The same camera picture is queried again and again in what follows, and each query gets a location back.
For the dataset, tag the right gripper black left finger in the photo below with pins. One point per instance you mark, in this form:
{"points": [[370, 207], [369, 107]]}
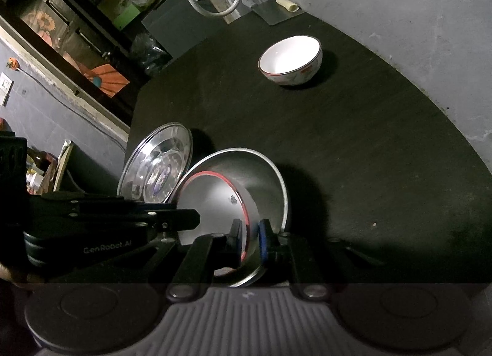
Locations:
{"points": [[211, 252]]}

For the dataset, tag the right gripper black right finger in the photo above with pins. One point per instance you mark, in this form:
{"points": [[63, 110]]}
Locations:
{"points": [[283, 261]]}

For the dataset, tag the steel bowl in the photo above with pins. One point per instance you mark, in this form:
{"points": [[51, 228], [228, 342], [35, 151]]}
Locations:
{"points": [[265, 194]]}

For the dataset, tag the steel plate with sticker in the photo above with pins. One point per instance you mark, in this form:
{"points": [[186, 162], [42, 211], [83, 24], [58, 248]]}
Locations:
{"points": [[155, 167]]}

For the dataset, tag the white bowl red rim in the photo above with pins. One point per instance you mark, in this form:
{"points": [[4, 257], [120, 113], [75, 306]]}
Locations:
{"points": [[222, 210]]}

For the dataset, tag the wooden shelf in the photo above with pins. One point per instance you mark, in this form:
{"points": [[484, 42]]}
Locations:
{"points": [[52, 180]]}

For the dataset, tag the green box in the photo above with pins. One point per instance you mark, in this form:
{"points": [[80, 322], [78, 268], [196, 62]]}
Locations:
{"points": [[126, 16]]}

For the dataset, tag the painting of woman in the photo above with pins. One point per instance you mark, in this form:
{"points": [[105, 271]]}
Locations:
{"points": [[65, 32]]}

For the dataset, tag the dark grey cabinet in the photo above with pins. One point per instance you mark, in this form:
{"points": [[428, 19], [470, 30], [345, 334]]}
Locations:
{"points": [[178, 27]]}

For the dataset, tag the steel cleaver knife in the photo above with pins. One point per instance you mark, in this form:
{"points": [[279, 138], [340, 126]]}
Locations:
{"points": [[270, 11]]}

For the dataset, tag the white wall switch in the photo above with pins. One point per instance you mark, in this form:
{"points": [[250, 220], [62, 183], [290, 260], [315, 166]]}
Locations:
{"points": [[5, 87]]}

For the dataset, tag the orange wall plug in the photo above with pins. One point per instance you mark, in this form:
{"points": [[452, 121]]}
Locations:
{"points": [[13, 64]]}

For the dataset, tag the cream cylindrical handle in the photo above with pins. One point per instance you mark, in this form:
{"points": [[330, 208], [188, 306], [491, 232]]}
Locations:
{"points": [[288, 5]]}

